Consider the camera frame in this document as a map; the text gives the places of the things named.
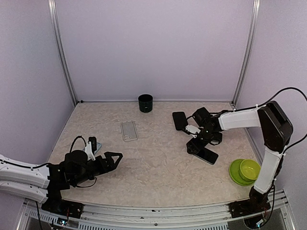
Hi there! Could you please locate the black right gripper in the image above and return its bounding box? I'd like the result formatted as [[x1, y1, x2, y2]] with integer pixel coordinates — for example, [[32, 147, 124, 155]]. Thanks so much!
[[186, 127, 217, 154]]

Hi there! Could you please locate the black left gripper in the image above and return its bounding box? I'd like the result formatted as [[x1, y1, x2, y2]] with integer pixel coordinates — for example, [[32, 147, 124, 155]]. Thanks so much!
[[72, 151, 123, 185]]

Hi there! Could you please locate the black smartphone teal edge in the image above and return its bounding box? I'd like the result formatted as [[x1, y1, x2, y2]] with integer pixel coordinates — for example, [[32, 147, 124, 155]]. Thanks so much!
[[172, 112, 188, 131], [192, 148, 219, 165]]

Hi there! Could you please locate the clear phone case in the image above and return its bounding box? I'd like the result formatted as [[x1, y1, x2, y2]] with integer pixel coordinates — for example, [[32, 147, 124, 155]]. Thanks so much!
[[120, 121, 138, 142]]

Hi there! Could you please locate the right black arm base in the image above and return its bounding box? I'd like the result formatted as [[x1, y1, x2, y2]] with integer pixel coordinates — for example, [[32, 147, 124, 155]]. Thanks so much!
[[228, 187, 271, 218]]

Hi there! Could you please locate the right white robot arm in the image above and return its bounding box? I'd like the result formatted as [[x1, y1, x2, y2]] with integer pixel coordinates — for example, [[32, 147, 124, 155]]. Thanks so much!
[[182, 101, 293, 194]]

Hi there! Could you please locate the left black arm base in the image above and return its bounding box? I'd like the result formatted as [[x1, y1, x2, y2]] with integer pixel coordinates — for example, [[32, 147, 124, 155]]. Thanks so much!
[[41, 190, 84, 219]]

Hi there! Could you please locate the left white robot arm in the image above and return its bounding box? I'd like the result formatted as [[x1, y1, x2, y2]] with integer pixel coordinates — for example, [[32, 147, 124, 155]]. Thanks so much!
[[0, 150, 123, 213]]

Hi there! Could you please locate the light blue phone case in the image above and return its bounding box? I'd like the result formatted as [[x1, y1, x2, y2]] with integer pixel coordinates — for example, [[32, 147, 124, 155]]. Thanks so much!
[[83, 142, 102, 155]]

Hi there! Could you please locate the green bowl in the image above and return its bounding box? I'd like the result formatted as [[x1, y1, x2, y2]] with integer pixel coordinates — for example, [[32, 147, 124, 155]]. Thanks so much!
[[239, 159, 261, 182]]

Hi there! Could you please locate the dark green cup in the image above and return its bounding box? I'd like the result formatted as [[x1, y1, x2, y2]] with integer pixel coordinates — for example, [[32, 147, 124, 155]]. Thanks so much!
[[138, 94, 153, 113]]

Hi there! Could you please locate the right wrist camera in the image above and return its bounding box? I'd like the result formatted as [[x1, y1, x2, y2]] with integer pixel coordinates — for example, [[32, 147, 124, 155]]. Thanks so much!
[[184, 125, 201, 138]]

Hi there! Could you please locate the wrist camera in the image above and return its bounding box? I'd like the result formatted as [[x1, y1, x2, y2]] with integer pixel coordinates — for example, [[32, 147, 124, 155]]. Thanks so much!
[[184, 125, 201, 138], [88, 137, 97, 152]]

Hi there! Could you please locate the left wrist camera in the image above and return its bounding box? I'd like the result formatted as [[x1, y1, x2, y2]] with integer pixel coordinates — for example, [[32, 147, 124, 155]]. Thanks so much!
[[88, 137, 97, 152]]

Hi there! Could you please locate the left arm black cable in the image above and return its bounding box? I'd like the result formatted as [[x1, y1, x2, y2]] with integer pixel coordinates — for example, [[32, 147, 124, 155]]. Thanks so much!
[[70, 136, 87, 154]]

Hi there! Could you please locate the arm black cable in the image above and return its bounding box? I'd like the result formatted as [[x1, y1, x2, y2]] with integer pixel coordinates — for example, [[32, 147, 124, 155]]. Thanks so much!
[[263, 87, 307, 151], [70, 136, 87, 154]]

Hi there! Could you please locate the front aluminium rail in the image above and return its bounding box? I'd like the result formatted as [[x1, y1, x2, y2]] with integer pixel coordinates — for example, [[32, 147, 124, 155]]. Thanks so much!
[[16, 190, 297, 230]]

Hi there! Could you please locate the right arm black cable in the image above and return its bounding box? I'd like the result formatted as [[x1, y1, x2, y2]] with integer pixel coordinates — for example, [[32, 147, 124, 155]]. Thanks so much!
[[263, 87, 307, 151]]

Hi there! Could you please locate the right aluminium frame post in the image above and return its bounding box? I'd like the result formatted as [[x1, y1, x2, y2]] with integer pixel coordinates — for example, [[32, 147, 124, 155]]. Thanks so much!
[[232, 0, 261, 107]]

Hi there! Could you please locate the aluminium frame post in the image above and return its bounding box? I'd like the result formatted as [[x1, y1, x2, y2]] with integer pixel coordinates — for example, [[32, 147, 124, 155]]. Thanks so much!
[[48, 0, 78, 107], [232, 0, 261, 107]]

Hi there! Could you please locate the left aluminium frame post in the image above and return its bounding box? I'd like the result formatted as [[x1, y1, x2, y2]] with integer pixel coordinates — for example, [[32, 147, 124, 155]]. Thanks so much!
[[48, 0, 78, 107]]

